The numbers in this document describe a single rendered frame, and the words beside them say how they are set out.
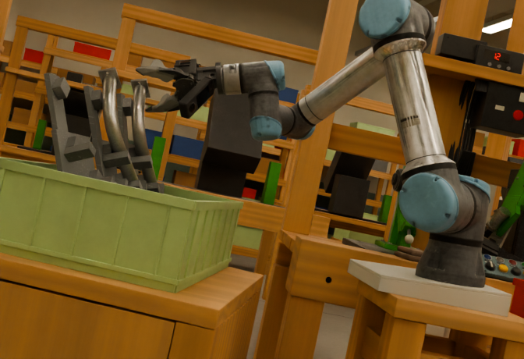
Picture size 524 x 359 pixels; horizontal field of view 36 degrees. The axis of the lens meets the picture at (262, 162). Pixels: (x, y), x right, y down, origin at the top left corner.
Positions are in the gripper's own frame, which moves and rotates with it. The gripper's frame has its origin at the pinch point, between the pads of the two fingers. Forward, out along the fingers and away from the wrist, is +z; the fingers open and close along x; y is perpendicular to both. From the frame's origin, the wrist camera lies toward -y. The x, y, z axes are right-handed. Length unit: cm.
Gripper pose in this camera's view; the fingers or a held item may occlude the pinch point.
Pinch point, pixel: (141, 92)
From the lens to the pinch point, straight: 198.7
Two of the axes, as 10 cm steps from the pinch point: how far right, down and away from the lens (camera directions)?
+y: -0.3, -6.8, 7.3
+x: -0.8, -7.3, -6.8
